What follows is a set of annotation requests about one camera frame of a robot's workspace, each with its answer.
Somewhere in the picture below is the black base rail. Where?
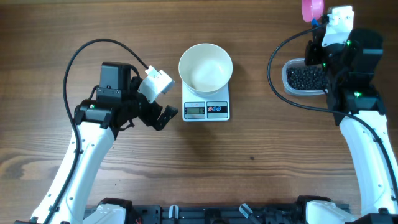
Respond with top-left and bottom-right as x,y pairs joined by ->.
83,203 -> 352,224

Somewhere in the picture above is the clear plastic container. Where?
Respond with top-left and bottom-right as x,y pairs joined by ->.
282,58 -> 328,96

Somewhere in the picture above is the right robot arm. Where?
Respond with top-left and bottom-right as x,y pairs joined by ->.
305,22 -> 397,223

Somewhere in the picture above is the right black camera cable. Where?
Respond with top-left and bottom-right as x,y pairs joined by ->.
266,21 -> 398,200

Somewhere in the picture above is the black camera cable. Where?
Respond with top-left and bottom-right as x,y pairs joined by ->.
42,38 -> 150,224
266,21 -> 398,200

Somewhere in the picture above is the white bowl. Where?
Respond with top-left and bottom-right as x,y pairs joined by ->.
178,43 -> 233,95

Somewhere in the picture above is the pink scoop blue handle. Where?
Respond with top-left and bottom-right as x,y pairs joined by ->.
301,0 -> 324,26

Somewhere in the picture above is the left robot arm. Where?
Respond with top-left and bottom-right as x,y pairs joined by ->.
29,62 -> 178,223

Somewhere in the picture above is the left black camera cable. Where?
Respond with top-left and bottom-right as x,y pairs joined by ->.
42,38 -> 150,224

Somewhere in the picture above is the white digital kitchen scale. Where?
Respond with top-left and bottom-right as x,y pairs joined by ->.
182,83 -> 230,122

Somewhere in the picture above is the pile of black beans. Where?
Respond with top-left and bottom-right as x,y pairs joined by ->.
287,67 -> 328,90

